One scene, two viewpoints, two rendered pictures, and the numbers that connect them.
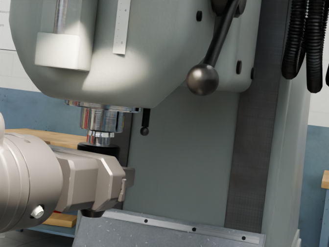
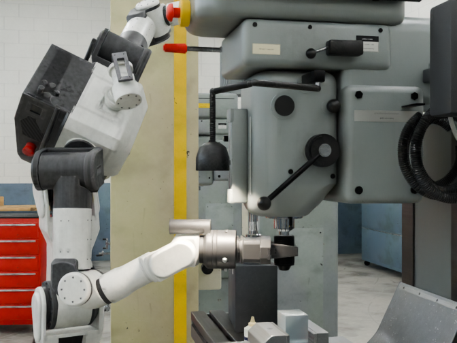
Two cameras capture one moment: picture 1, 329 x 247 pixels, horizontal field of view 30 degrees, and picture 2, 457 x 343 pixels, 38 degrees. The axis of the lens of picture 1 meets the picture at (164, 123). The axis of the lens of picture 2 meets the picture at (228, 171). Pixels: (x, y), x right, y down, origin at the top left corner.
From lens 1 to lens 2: 123 cm
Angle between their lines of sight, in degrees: 62
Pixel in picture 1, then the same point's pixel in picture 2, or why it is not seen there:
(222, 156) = (448, 248)
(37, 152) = (226, 236)
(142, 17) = (254, 177)
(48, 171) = (228, 243)
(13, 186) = (208, 248)
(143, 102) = (274, 214)
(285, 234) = not seen: outside the picture
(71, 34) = (230, 189)
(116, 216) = (409, 290)
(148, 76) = not seen: hidden behind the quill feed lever
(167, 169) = (428, 258)
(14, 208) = (210, 256)
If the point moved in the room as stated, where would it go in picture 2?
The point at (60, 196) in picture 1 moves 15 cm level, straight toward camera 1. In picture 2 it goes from (242, 256) to (185, 261)
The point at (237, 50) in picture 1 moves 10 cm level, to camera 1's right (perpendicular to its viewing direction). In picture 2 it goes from (353, 181) to (384, 182)
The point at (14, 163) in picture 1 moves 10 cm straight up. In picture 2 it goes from (211, 239) to (211, 195)
